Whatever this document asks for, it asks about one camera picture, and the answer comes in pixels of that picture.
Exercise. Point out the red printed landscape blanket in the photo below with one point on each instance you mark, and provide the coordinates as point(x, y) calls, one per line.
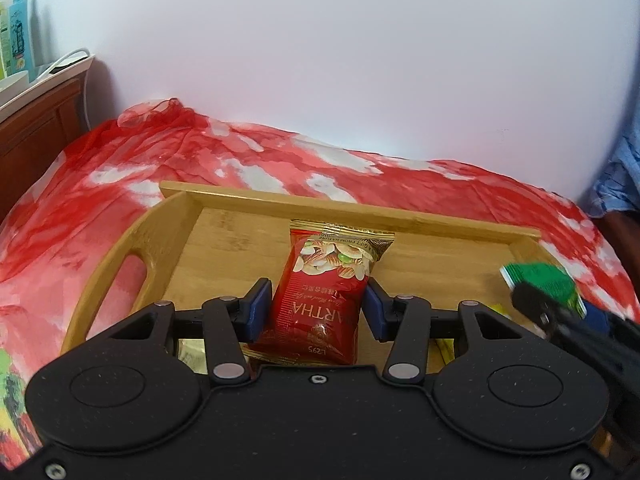
point(150, 160)

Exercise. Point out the blue checked cloth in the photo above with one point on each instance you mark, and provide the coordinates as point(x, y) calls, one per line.
point(620, 180)

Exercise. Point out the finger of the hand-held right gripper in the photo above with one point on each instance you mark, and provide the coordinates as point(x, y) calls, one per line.
point(597, 317)
point(542, 307)

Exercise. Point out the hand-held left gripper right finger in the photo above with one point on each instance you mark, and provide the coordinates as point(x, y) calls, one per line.
point(372, 310)

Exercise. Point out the white plastic tray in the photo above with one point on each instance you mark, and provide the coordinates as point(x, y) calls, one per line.
point(12, 87)

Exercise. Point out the red mixed nut packet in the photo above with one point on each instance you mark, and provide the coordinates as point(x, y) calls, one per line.
point(320, 300)

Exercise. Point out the teal spray bottle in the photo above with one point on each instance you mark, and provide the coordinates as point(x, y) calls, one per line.
point(22, 30)

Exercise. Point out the wooden headboard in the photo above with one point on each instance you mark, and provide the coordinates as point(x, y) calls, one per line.
point(35, 135)

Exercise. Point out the white shelf board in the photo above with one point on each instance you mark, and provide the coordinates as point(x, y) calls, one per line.
point(55, 80)

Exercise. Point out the yellow-green spray bottle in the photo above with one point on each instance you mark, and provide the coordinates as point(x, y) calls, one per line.
point(4, 40)

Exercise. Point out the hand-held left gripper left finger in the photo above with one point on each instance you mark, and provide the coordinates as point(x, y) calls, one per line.
point(260, 306)

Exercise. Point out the yellow snack packet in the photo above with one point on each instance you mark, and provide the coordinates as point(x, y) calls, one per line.
point(445, 351)

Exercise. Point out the green snack packet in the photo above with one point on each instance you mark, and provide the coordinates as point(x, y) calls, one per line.
point(545, 280)

